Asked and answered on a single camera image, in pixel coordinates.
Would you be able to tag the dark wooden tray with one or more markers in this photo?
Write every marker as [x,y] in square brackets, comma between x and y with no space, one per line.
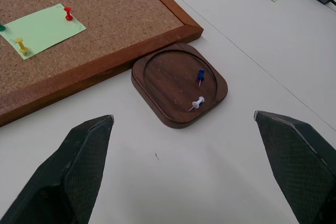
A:
[178,85]

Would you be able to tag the yellow pushpin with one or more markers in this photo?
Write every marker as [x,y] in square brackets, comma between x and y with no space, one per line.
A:
[22,46]

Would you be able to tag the green pushpin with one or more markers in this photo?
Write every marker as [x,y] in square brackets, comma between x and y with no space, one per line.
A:
[1,27]

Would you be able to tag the green paper note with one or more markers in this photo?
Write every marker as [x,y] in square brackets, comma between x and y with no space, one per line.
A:
[42,31]

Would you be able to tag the white pushpin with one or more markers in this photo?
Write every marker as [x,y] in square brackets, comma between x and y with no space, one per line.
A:
[198,102]

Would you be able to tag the red pushpin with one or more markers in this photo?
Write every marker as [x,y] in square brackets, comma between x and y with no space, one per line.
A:
[68,13]

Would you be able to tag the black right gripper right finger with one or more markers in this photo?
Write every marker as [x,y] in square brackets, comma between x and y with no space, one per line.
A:
[296,163]

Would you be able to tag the blue pushpin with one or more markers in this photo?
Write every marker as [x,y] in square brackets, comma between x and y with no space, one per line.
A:
[200,75]

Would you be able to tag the wood-framed cork board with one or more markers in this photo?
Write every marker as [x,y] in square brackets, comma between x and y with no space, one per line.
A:
[110,19]

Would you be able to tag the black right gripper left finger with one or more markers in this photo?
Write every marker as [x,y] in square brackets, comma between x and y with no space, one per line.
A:
[78,171]

